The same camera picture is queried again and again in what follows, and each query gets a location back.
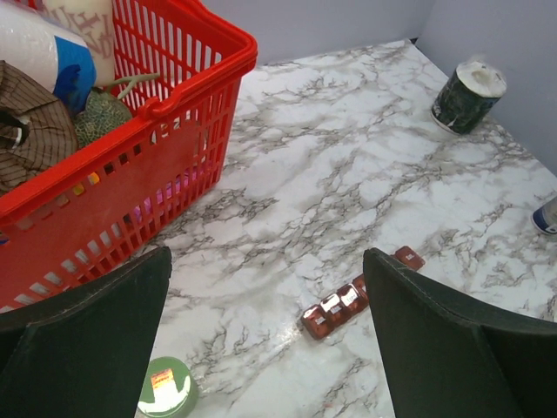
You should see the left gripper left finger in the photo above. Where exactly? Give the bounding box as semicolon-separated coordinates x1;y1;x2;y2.
1;246;172;417

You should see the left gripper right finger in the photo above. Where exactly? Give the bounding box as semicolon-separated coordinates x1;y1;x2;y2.
363;248;556;417

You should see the green pill bottle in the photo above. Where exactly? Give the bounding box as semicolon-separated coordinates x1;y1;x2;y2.
138;356;198;418

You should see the brown weekly pill organizer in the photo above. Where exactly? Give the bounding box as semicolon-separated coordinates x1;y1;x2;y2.
300;246;425;349

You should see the white blue small bottle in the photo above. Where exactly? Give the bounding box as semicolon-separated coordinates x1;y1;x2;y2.
532;197;557;235

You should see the brown paper roll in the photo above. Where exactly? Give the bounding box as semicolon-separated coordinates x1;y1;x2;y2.
1;61;78;195

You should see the green round vegetable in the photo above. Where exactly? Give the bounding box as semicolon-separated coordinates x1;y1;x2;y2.
71;71;162;151

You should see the camouflage tape roll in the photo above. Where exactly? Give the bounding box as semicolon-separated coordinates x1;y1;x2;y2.
431;57;507;135

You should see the white toilet paper roll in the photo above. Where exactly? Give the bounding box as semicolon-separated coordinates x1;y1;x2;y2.
1;1;97;114

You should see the red plastic shopping basket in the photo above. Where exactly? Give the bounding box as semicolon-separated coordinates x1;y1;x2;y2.
1;1;258;312

